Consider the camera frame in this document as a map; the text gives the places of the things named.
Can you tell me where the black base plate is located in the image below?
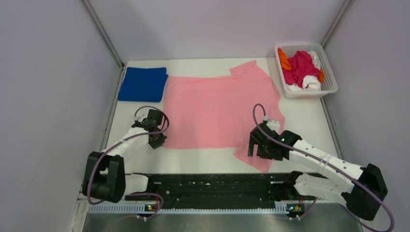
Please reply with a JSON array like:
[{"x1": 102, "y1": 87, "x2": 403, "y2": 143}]
[{"x1": 124, "y1": 173, "x2": 331, "y2": 212}]

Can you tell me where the white slotted cable duct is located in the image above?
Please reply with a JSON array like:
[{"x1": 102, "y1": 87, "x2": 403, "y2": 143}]
[{"x1": 88, "y1": 203, "x2": 305, "y2": 215}]

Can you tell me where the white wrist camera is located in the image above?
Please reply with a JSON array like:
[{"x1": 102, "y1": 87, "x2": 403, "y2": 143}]
[
  {"x1": 263, "y1": 116, "x2": 280, "y2": 133},
  {"x1": 133, "y1": 114, "x2": 145, "y2": 123}
]

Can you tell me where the light pink t shirt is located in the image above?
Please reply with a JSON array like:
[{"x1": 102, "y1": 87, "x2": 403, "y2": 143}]
[{"x1": 163, "y1": 61, "x2": 285, "y2": 173}]

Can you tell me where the white plastic basket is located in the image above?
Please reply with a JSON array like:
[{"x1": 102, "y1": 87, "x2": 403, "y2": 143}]
[{"x1": 275, "y1": 42, "x2": 338, "y2": 99}]

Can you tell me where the folded blue t shirt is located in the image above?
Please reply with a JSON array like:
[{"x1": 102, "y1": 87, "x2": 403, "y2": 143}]
[{"x1": 117, "y1": 67, "x2": 168, "y2": 102}]

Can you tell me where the magenta t shirt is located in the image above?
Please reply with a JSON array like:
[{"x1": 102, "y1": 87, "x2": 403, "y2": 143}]
[{"x1": 282, "y1": 51, "x2": 321, "y2": 87}]

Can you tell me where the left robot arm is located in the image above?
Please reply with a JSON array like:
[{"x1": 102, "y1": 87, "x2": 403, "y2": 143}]
[{"x1": 82, "y1": 106, "x2": 170, "y2": 205}]

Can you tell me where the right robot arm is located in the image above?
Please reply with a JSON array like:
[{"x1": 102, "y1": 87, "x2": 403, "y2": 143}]
[{"x1": 248, "y1": 122, "x2": 388, "y2": 221}]

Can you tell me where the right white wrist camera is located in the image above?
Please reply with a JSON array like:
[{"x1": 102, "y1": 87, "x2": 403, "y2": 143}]
[{"x1": 263, "y1": 116, "x2": 280, "y2": 133}]

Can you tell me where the orange cloth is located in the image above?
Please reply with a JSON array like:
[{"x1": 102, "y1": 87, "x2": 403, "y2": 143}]
[{"x1": 278, "y1": 48, "x2": 292, "y2": 71}]

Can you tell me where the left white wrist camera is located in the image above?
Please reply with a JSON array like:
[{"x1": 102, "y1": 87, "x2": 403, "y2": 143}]
[{"x1": 133, "y1": 114, "x2": 145, "y2": 123}]

